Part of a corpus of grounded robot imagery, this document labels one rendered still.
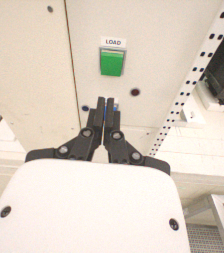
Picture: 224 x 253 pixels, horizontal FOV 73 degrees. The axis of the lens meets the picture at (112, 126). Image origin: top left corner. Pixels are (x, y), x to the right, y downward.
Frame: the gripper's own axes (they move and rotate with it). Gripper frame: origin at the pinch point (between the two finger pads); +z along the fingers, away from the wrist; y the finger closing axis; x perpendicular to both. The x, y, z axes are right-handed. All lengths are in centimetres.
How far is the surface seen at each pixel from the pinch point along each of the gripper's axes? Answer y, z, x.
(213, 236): 85, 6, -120
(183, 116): 31, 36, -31
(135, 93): 4.7, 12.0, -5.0
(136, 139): 7.7, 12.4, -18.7
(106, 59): -0.6, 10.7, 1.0
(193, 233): 70, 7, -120
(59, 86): -8.6, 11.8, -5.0
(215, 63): 45, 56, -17
